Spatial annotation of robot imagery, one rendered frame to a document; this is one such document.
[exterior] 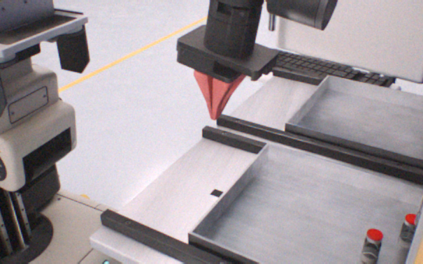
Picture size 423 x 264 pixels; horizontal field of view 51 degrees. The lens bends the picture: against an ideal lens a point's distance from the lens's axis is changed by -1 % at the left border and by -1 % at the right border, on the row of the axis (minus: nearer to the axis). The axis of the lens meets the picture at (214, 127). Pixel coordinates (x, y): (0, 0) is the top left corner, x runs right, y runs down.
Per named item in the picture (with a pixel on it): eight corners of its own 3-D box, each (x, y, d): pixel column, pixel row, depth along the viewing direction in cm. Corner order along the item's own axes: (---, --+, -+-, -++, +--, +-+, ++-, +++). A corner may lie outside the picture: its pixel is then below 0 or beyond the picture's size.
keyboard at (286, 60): (391, 84, 125) (393, 76, 124) (373, 102, 116) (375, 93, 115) (271, 52, 147) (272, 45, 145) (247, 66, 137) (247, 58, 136)
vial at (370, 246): (379, 256, 60) (385, 232, 58) (375, 267, 58) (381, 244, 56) (362, 250, 61) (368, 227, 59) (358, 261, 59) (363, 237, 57)
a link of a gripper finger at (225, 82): (219, 137, 53) (232, 68, 47) (168, 114, 55) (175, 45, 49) (243, 113, 58) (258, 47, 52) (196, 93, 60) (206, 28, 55)
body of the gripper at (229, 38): (253, 86, 47) (268, 21, 43) (173, 54, 50) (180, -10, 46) (276, 66, 52) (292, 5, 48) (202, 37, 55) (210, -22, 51)
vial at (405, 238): (415, 241, 62) (423, 216, 60) (412, 251, 61) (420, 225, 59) (399, 235, 63) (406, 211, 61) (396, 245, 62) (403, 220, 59)
